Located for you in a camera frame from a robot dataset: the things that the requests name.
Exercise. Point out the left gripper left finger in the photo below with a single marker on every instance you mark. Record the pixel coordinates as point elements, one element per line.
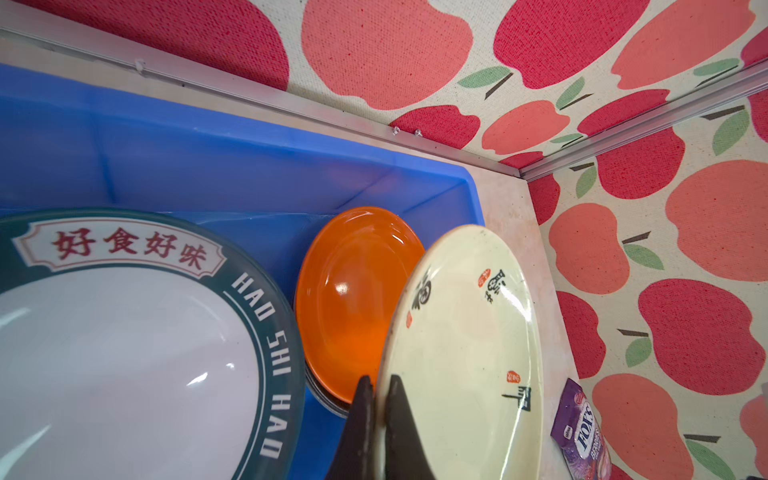
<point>353,459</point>

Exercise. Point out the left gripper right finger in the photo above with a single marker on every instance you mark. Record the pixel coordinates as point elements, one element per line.
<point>405,438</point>

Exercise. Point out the cream floral plate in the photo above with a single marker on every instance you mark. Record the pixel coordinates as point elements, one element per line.
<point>464,344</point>

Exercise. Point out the orange plastic plate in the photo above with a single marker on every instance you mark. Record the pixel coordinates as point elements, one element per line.
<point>348,288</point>

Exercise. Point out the green rim plate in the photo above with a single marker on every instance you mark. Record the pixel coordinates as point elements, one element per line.
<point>140,346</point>

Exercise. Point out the blue plastic bin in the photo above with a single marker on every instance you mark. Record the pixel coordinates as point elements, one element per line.
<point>264,188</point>

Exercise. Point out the purple candy bag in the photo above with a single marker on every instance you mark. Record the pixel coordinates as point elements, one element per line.
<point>577,433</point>

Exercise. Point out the right aluminium post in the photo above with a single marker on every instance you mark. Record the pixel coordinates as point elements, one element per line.
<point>741,84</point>

